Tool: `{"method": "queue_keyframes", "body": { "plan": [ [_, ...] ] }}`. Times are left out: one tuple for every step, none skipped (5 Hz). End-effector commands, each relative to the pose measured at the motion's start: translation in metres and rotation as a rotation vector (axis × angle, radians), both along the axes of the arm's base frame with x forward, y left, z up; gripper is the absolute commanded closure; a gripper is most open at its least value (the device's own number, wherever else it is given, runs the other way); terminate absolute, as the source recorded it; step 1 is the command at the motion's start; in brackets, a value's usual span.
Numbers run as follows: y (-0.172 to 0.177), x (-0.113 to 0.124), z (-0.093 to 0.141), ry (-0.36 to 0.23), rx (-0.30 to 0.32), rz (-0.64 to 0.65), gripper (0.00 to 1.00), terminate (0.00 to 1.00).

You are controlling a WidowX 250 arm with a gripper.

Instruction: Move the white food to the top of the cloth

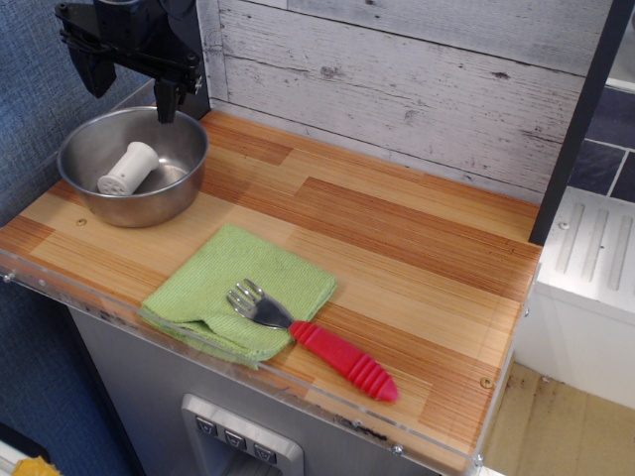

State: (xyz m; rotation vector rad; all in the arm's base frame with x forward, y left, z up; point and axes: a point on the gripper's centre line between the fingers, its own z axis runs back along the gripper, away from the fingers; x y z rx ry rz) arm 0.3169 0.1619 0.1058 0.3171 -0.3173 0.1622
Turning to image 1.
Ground green folded towel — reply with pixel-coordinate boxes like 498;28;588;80
139;224;336;368

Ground clear acrylic table edge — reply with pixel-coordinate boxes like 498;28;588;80
1;252;513;475

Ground silver toy dishwasher panel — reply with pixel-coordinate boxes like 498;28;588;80
70;308;477;475

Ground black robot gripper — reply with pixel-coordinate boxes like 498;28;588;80
55;1;194;124

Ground stainless steel bowl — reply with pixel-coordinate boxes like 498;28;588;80
58;107;208;228

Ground red handled fork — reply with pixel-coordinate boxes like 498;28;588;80
226;279;399;403

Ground yellow object at corner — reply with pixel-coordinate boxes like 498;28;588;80
11;457;62;476

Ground black vertical post right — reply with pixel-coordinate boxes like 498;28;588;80
529;0;634;246

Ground white toy sink drainboard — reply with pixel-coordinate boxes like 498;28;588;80
514;187;634;407

